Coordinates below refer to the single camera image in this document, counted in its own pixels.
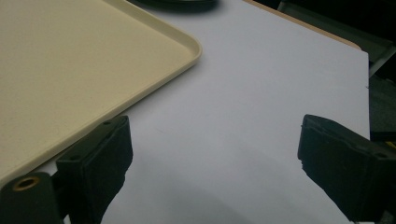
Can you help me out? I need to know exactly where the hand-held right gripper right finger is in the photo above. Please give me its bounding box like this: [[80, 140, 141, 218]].
[[297, 114, 396, 223]]

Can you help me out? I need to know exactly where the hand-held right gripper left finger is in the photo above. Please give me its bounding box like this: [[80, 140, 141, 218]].
[[55, 115, 134, 224]]

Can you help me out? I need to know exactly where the dark round object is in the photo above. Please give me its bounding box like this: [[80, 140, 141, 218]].
[[127, 0, 220, 14]]

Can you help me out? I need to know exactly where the beige plastic tray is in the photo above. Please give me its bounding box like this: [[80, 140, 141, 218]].
[[0, 0, 203, 189]]

